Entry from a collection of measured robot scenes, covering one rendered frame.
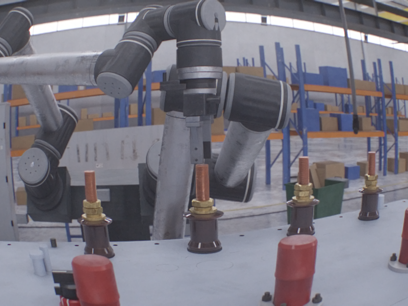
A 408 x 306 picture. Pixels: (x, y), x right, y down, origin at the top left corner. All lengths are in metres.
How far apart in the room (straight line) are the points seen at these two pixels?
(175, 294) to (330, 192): 4.64
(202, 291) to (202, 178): 0.34
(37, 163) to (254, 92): 1.19
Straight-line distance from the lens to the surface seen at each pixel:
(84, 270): 0.66
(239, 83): 1.41
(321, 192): 5.32
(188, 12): 1.13
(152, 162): 2.16
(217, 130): 9.38
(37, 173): 2.21
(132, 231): 3.20
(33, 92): 2.02
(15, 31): 1.72
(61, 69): 1.27
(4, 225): 5.77
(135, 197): 2.66
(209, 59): 1.11
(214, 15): 1.14
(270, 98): 1.41
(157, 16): 1.20
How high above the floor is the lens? 1.71
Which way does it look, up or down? 7 degrees down
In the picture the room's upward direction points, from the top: 2 degrees counter-clockwise
